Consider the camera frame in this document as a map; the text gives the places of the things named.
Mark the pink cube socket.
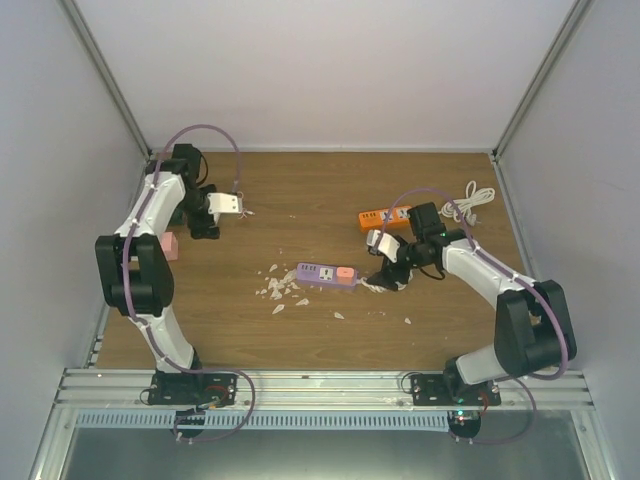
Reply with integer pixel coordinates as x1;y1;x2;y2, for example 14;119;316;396
160;232;179;262

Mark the small pink plug adapter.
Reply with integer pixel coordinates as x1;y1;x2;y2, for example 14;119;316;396
336;267;356;283

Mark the orange power strip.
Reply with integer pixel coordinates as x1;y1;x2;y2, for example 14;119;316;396
358;205;411;233

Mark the purple power strip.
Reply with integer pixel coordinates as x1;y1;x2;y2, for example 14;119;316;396
296;262;358;290

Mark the green cube plug adapter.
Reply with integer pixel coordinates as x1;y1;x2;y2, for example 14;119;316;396
169;209;185;226

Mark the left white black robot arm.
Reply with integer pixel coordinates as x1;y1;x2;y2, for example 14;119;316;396
95;144;220;404

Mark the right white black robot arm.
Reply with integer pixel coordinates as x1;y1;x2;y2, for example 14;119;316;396
366;203;577;405

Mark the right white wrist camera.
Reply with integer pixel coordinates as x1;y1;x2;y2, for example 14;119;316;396
366;229;402;263

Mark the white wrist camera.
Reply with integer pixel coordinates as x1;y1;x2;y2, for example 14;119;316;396
207;192;244;215
366;229;402;263

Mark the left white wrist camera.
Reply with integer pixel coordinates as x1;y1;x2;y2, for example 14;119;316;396
207;192;244;215

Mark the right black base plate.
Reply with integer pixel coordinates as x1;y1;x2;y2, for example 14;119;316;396
399;371;502;407

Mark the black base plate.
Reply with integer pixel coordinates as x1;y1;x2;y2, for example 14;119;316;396
399;371;502;407
139;371;238;408

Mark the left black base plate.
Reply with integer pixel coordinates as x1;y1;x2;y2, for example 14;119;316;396
139;371;238;408

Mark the grey slotted cable duct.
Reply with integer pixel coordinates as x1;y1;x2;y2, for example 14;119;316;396
76;409;449;432

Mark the aluminium front rail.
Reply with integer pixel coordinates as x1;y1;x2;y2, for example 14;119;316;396
54;369;595;411

